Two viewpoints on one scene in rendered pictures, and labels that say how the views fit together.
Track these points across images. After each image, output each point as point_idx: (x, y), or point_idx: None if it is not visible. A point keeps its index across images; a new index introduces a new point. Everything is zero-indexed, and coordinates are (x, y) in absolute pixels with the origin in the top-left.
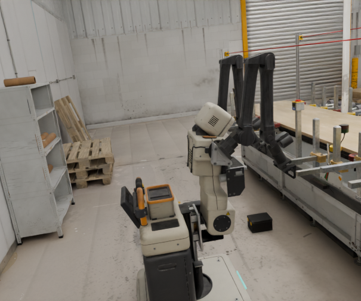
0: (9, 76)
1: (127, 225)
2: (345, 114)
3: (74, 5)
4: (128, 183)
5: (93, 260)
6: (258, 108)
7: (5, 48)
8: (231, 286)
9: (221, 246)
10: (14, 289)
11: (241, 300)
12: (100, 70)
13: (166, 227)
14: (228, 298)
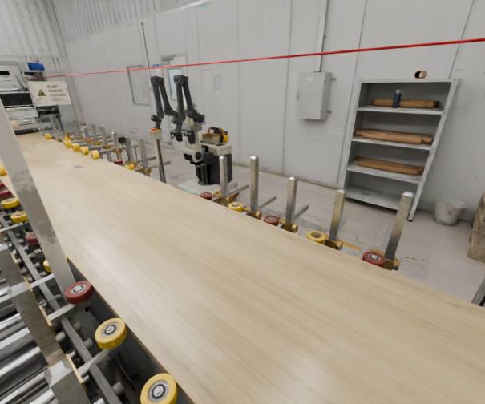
0: (476, 66)
1: (319, 221)
2: (74, 251)
3: None
4: (457, 269)
5: None
6: (356, 287)
7: None
8: (190, 185)
9: None
10: (298, 184)
11: (183, 183)
12: None
13: (200, 141)
14: (188, 183)
